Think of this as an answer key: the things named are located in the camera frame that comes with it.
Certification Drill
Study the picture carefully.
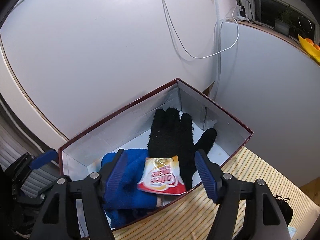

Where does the dark red cardboard box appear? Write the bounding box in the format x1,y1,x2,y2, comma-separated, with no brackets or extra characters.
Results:
58,78,254,232

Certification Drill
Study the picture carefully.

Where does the white cable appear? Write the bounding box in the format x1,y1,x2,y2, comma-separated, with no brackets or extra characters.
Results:
155,0,241,60

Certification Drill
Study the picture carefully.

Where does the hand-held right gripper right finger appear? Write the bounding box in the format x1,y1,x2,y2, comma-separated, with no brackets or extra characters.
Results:
194,149,292,240

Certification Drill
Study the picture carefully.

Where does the black fabric pouch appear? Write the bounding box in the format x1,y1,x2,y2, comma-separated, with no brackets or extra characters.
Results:
274,195,294,227

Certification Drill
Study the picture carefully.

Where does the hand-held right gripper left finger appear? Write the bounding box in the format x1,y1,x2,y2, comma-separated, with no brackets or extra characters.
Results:
29,149,129,240

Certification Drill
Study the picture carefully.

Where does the black knitted glove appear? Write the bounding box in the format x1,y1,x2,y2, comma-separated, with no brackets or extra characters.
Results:
147,107,217,190

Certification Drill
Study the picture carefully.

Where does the red and white snack packet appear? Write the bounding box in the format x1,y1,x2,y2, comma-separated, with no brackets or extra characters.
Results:
137,155,188,196

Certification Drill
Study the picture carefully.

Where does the yellow fruit bowl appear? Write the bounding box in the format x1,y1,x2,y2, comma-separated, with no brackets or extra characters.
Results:
298,34,320,65

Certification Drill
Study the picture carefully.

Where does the blue fleece cloth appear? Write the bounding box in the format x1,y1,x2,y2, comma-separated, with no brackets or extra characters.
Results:
100,148,163,228

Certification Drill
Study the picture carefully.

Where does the silver foil packet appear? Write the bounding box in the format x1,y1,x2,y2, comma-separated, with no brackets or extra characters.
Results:
287,226,298,240

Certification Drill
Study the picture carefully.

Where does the yellow striped mat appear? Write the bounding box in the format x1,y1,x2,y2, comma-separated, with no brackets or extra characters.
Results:
110,146,320,240

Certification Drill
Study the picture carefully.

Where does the window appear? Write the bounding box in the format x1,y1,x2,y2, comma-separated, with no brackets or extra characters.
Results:
234,0,320,42

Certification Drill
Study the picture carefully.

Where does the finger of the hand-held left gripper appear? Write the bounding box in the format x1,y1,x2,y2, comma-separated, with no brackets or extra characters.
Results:
28,149,58,170

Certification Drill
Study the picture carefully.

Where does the white power strip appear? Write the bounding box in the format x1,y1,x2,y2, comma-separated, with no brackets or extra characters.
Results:
235,5,247,21

